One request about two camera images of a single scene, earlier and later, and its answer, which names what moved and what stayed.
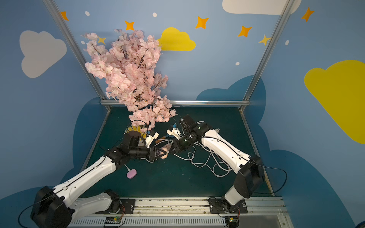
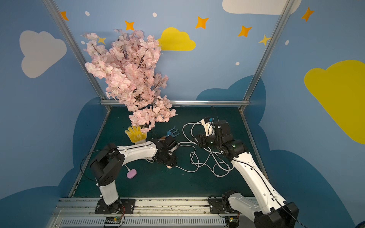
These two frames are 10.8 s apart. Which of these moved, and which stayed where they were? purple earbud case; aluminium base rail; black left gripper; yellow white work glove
Moved: black left gripper
Stayed: aluminium base rail; yellow white work glove; purple earbud case
